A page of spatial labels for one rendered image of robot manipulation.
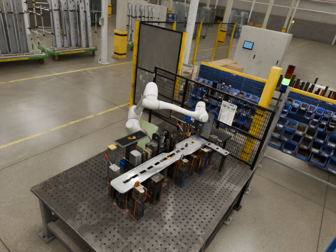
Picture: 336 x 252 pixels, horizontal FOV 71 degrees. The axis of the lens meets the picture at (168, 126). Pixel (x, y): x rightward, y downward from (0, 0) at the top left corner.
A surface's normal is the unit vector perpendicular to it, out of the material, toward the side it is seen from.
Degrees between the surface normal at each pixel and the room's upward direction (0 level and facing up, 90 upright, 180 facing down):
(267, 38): 90
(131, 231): 0
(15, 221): 0
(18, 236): 0
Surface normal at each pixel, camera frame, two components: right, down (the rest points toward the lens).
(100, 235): 0.14, -0.87
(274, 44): -0.58, 0.32
